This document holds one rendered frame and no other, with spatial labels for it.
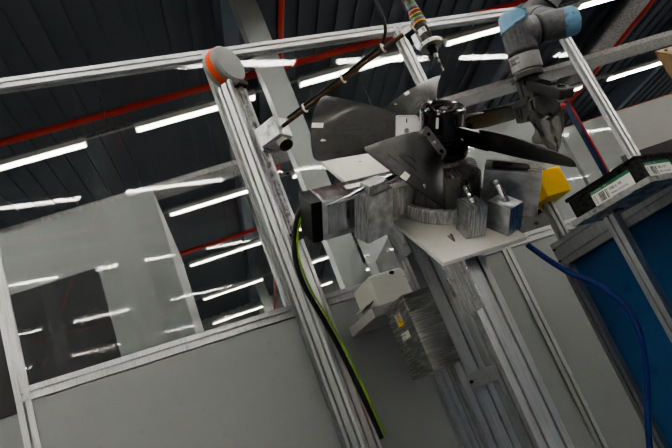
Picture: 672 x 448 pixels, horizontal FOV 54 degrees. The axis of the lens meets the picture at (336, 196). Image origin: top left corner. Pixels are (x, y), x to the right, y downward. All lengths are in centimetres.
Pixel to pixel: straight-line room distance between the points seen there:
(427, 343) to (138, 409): 87
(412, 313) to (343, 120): 56
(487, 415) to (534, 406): 23
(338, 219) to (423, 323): 39
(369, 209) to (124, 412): 96
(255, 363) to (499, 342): 81
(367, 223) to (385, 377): 75
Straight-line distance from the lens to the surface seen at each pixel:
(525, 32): 170
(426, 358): 184
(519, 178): 181
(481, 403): 193
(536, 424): 175
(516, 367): 174
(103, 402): 211
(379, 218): 168
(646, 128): 596
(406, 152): 158
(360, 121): 180
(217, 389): 213
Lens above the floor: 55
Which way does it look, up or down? 19 degrees up
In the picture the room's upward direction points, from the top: 22 degrees counter-clockwise
